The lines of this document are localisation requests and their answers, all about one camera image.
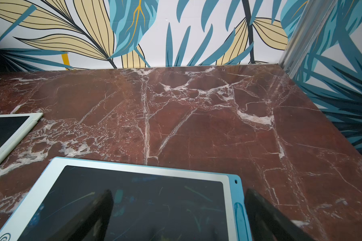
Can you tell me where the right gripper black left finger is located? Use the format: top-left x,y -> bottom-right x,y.
48,189 -> 114,241

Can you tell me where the white drawing tablet front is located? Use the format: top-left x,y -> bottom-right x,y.
0,112 -> 43,164

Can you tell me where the right aluminium corner post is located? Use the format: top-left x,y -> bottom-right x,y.
279,1 -> 337,78

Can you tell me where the blue framed drawing tablet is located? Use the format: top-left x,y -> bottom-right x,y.
0,157 -> 252,241

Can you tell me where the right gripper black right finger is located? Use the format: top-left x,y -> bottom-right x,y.
244,188 -> 313,241

